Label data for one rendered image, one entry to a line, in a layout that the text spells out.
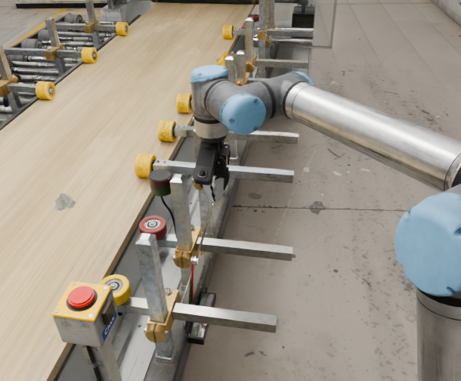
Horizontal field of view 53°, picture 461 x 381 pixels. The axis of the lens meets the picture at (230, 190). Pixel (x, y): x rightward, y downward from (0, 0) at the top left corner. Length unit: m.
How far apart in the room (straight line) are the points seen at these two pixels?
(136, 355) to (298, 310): 1.08
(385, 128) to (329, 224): 1.98
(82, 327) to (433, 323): 0.51
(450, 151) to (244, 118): 0.43
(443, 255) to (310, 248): 2.04
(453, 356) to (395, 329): 1.62
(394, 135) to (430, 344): 0.34
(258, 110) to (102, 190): 0.73
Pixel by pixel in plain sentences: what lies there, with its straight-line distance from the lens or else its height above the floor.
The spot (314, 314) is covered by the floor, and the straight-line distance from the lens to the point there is 2.31.
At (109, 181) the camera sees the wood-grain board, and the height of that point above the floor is 0.90.
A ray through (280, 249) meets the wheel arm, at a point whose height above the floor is 0.86.
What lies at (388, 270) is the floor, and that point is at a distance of 2.59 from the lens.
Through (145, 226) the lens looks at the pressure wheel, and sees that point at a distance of 1.37.
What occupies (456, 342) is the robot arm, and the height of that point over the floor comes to 1.25.
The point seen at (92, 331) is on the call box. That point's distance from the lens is 0.76.
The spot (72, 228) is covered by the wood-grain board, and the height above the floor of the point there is 0.90.
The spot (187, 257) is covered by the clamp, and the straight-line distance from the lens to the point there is 1.31.
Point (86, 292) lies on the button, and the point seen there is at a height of 1.23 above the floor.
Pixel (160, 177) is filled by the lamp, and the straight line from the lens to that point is 1.20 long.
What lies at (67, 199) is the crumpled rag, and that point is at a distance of 1.55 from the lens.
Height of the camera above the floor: 1.77
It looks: 36 degrees down
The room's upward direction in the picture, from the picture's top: 2 degrees counter-clockwise
